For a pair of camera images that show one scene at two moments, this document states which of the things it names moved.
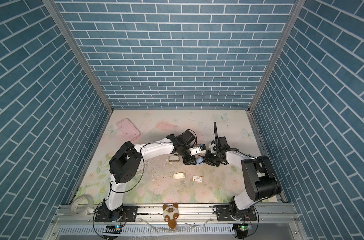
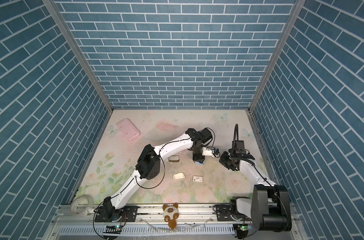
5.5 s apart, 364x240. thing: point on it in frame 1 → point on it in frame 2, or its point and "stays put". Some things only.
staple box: x=197 y=178 stays put
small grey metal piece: x=174 y=159 stays put
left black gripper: x=190 y=160 → x=199 y=158
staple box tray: x=179 y=176 stays put
